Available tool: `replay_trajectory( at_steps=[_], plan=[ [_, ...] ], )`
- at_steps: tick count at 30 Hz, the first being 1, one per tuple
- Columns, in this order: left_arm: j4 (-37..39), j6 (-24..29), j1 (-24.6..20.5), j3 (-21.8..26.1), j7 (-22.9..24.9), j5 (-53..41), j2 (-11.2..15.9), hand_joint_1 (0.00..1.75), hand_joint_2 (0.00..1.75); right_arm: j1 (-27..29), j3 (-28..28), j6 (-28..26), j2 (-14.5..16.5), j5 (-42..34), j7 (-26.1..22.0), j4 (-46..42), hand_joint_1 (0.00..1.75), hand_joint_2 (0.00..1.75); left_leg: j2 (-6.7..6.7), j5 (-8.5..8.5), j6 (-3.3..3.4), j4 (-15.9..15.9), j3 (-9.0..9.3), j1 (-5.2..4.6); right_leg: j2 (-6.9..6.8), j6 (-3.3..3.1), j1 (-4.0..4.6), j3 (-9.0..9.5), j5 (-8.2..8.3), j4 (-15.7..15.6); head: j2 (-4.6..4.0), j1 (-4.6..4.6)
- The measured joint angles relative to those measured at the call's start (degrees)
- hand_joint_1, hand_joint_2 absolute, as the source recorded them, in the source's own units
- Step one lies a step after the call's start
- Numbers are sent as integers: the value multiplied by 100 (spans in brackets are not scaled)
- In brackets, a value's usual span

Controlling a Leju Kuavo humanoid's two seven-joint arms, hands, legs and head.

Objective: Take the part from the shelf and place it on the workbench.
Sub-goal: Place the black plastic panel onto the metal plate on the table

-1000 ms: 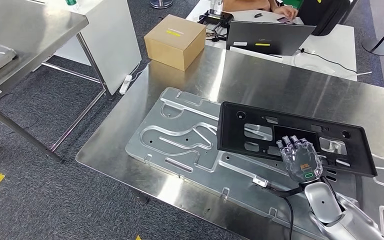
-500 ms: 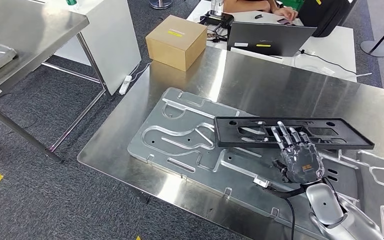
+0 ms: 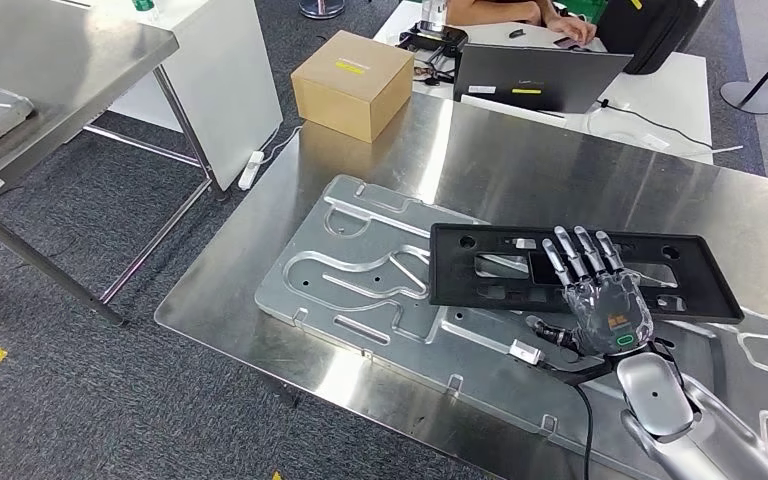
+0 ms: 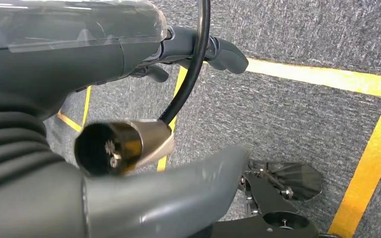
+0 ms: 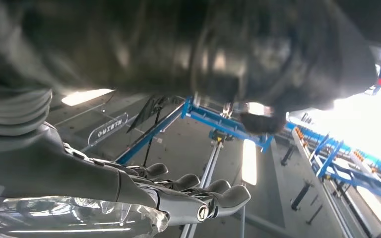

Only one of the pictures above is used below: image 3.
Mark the white desk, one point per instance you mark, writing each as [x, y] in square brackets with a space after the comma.
[662, 93]

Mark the black backpack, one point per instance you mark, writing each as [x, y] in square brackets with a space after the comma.
[656, 33]

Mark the stainless steel table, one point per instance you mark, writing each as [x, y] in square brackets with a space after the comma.
[59, 53]

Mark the clear drinking glass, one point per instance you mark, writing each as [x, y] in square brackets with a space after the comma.
[434, 13]

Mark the brown cardboard box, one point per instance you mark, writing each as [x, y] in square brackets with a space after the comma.
[351, 86]

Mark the stainless steel workbench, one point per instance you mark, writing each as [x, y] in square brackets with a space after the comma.
[523, 166]

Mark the black pole grey base stanchion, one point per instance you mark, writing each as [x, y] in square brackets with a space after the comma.
[748, 99]

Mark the person's hand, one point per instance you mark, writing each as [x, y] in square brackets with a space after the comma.
[573, 28]

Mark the green capped bottle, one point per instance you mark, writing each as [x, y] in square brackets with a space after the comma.
[144, 5]

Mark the chrome stanchion base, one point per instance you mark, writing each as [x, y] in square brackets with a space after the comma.
[322, 8]

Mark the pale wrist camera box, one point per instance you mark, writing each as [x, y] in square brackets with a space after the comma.
[526, 352]

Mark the white power strip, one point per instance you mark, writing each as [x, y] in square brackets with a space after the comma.
[251, 171]

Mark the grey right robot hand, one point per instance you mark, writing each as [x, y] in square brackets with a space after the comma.
[609, 311]

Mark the black electronic device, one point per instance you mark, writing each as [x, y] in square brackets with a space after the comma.
[434, 40]

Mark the dark grey laptop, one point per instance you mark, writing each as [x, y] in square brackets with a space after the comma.
[543, 76]

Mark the black computer mouse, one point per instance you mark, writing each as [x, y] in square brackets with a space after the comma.
[516, 33]

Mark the black plastic plate bracket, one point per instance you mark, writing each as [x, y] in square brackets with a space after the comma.
[447, 285]

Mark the dark smartphone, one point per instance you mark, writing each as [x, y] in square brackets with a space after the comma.
[566, 42]

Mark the person's forearm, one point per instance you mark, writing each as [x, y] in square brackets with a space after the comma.
[490, 12]

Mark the white cabinet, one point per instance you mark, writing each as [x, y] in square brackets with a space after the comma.
[225, 79]

